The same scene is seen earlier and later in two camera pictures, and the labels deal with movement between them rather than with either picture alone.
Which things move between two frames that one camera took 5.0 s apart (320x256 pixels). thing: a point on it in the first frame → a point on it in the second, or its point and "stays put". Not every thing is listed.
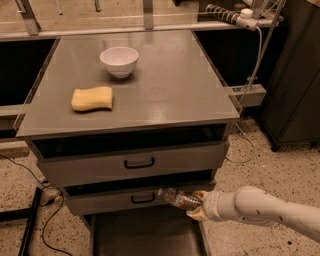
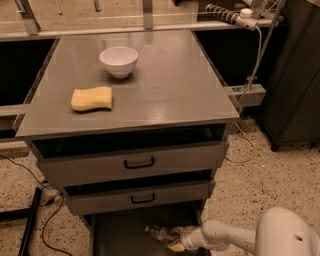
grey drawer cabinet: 169,126 stays put
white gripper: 211,204 → 190,237
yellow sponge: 97,97 stays put
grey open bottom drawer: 153,234 stays put
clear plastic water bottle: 178,198 → 160,232
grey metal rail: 87,32 stays put
